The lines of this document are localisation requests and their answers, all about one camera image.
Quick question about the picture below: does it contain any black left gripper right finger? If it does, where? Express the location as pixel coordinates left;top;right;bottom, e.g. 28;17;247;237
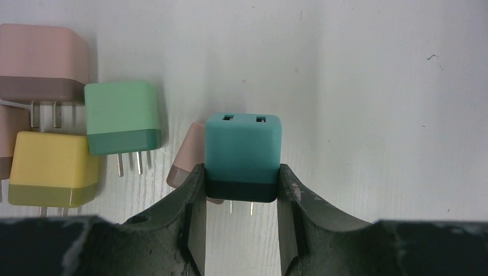
277;164;487;275

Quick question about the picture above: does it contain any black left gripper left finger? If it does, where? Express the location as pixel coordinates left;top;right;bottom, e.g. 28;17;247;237
1;164;207;275

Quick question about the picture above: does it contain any pink adapter plug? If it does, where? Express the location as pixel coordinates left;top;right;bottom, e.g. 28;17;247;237
166;122;205;189
1;24;90;128
1;104;30;181

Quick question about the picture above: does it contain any teal USB adapter plug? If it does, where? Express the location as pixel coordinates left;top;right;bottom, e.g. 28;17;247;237
204;112;283;204

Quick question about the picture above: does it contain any green USB adapter plug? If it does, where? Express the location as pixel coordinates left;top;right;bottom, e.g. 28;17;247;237
84;80;162;177

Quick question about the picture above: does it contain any yellow adapter plug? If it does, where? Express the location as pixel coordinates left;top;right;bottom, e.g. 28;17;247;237
7;131;100;209

